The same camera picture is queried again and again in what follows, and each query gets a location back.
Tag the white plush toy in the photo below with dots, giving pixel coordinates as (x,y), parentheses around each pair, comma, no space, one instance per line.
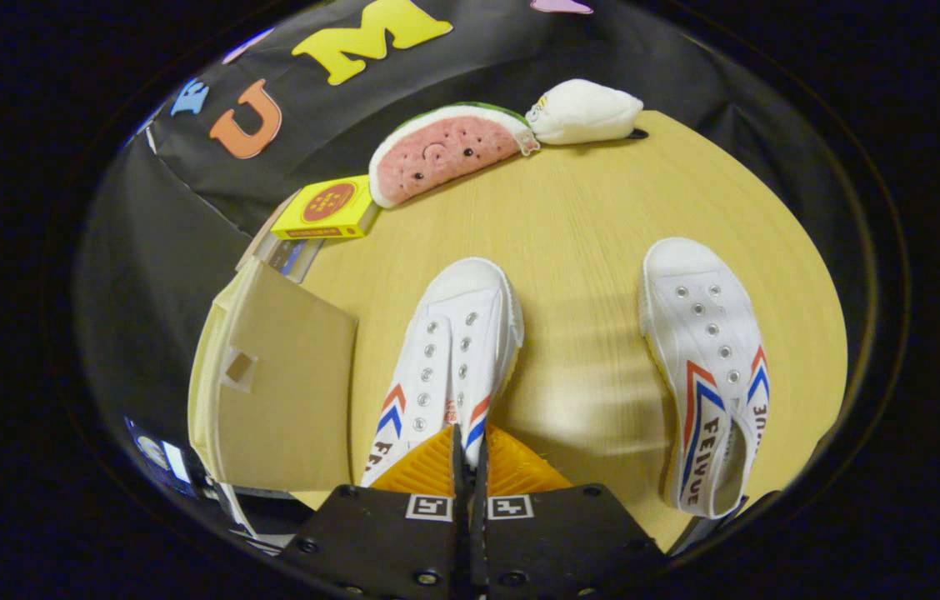
(587,112)

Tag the yellow book with red circle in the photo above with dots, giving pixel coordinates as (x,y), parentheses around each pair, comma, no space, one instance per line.
(328,208)

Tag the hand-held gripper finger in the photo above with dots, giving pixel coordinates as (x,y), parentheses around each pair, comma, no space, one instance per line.
(478,533)
(457,533)

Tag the beige fabric storage box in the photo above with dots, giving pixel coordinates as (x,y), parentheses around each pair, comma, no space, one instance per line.
(287,392)

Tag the watermelon slice plush toy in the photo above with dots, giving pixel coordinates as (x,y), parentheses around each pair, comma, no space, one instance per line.
(445,150)

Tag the white canvas shoe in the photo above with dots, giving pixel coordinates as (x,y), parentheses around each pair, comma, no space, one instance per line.
(453,333)
(699,317)

